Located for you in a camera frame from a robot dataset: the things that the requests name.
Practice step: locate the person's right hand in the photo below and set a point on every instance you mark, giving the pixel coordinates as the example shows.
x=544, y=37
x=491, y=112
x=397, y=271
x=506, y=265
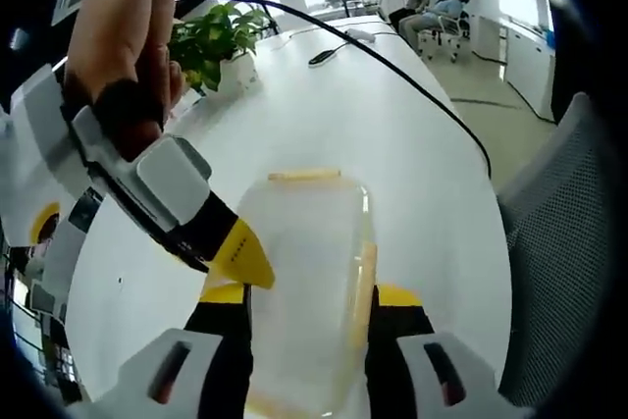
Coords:
x=118, y=21

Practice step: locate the white power strip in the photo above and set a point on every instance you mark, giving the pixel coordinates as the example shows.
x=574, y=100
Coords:
x=360, y=35

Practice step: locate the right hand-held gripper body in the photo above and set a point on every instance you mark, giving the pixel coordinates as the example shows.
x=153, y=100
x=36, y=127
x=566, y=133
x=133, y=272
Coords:
x=39, y=144

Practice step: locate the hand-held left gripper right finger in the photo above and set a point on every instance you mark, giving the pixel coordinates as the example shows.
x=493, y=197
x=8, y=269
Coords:
x=422, y=380

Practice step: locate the white low cabinet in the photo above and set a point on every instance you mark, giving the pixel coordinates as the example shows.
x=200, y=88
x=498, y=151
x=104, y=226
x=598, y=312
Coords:
x=525, y=66

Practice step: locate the white swivel chair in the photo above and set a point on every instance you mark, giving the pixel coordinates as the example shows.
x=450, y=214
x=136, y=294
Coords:
x=449, y=31

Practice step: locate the green leafy potted plant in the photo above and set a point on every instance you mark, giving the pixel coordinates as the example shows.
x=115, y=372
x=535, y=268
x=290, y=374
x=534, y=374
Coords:
x=216, y=34

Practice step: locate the white plant pot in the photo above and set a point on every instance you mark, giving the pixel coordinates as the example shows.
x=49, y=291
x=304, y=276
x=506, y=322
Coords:
x=240, y=73

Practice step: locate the clear container lid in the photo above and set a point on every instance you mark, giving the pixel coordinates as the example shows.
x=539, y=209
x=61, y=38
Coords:
x=363, y=291

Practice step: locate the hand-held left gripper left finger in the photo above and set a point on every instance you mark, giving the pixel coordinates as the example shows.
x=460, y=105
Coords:
x=162, y=380

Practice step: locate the grey mesh office chair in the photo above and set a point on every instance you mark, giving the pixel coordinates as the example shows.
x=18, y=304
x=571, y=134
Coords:
x=564, y=242

